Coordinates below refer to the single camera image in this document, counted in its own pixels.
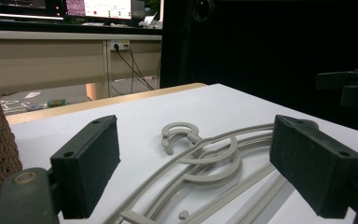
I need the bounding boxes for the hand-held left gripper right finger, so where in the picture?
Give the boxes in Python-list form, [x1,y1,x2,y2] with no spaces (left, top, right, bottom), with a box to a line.
[269,114,358,219]

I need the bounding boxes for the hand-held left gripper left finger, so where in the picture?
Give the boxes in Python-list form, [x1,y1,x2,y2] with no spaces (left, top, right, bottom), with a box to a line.
[49,114,121,220]

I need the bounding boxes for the grey plastic clothes hanger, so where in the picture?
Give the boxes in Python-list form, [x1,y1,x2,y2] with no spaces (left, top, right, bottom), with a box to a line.
[101,121,276,224]
[117,133,290,224]

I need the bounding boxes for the green box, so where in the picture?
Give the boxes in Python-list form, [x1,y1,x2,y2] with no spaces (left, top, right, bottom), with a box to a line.
[47,98,67,108]

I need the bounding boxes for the white table sheet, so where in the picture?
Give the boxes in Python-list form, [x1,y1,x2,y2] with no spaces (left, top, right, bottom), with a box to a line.
[8,83,358,224]

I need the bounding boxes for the beige desk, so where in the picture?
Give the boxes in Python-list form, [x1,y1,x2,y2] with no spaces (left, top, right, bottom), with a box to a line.
[0,29,163,101]

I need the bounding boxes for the white papers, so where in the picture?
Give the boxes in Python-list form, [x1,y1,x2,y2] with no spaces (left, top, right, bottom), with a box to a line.
[138,12,160,30]

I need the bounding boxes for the computer monitor with bright screen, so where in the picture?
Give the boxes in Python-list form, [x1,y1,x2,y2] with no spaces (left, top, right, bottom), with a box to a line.
[63,0,145,23]

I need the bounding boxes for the computer monitor with dark screen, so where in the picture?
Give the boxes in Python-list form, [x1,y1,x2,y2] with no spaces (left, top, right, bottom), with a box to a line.
[0,0,65,21]

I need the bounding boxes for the black power cables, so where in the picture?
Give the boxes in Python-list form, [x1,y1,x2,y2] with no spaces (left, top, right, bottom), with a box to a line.
[111,45,162,96]

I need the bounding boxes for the white wall power outlet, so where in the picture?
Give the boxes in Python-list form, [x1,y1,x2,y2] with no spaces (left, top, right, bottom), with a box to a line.
[109,39,131,51]

